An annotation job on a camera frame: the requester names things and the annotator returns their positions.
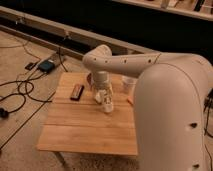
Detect small black device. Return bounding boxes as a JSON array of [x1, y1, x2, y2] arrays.
[[25, 62, 38, 71]]

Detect black power adapter box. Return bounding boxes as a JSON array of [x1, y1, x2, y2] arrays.
[[38, 60, 55, 73]]

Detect black harmonica bar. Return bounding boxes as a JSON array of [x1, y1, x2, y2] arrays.
[[70, 84, 84, 101]]

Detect red bowl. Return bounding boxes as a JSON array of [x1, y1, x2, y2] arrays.
[[86, 73, 93, 88]]

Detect small clear plastic bottle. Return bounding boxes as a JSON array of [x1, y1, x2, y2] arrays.
[[101, 90, 114, 113]]

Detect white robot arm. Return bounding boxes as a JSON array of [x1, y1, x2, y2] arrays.
[[83, 45, 213, 171]]

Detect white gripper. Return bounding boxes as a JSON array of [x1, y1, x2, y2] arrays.
[[92, 71, 113, 104]]

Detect orange carrot toy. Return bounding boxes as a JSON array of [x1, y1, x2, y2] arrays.
[[127, 96, 134, 106]]

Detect clear plastic cup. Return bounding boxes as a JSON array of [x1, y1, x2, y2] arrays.
[[122, 76, 137, 95]]

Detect black floor cable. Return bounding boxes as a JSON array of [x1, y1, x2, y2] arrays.
[[0, 43, 68, 151]]

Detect wooden table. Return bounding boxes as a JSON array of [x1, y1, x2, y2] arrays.
[[37, 73, 137, 155]]

